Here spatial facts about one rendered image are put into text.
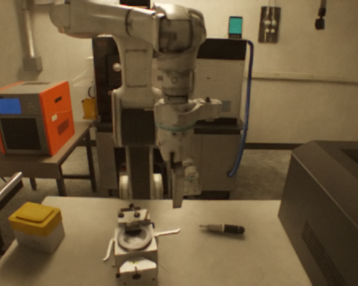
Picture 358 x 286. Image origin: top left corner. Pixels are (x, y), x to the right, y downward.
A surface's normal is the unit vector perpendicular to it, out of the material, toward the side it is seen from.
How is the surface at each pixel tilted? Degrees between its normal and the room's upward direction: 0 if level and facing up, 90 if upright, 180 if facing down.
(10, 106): 90
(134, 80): 102
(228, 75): 90
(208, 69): 90
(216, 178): 90
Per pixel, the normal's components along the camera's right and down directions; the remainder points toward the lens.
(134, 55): 0.14, 0.58
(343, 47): 0.00, 0.39
